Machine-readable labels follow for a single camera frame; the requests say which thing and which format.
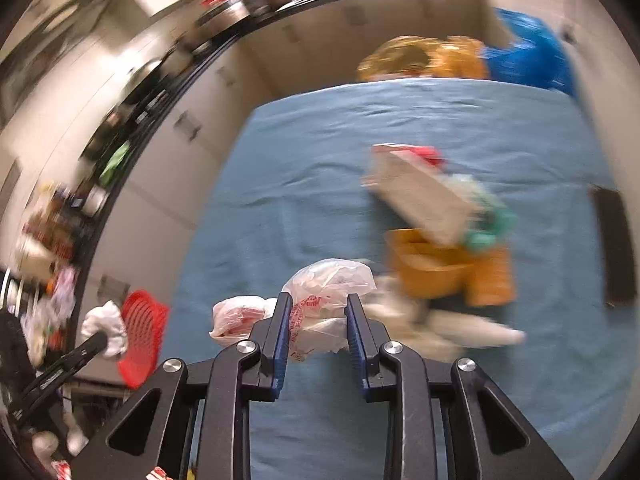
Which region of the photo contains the crumpled white tissue paper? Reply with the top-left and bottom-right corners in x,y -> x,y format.
369,275 -> 527,361

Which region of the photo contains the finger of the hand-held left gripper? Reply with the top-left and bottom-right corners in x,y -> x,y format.
20,332 -> 109,411

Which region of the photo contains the beige kitchen cabinet row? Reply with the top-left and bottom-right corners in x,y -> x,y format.
0,0 -> 497,386

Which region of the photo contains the small white printed plastic bag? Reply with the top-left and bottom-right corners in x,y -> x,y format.
209,296 -> 278,347

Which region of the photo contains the green cloth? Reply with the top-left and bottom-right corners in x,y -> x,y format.
99,141 -> 132,186

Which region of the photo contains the white flat carton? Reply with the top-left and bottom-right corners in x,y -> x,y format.
361,144 -> 482,246

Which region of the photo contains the yellow plastic bag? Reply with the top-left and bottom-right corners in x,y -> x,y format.
357,35 -> 489,82

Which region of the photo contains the blue plastic bag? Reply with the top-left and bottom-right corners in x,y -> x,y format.
484,8 -> 577,97

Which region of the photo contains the large white printed plastic bag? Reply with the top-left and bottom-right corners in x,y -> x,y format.
281,258 -> 377,362

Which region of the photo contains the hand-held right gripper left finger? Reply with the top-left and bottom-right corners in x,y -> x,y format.
70,292 -> 294,480

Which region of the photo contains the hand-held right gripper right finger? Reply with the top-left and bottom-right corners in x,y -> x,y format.
346,293 -> 576,480

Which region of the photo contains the white cloth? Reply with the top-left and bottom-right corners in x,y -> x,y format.
81,301 -> 127,359

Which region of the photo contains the orange cardboard box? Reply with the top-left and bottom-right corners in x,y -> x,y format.
385,228 -> 517,307

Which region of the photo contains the red snack packet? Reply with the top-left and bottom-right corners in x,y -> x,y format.
410,145 -> 448,167

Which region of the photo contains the red plastic basket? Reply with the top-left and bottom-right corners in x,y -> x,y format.
118,290 -> 170,389

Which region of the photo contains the blue tablecloth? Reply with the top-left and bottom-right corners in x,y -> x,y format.
161,77 -> 640,480

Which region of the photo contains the black rectangular tray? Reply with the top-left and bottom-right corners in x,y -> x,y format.
589,185 -> 632,307

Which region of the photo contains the teal tissue packet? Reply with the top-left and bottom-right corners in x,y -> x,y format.
447,174 -> 517,252

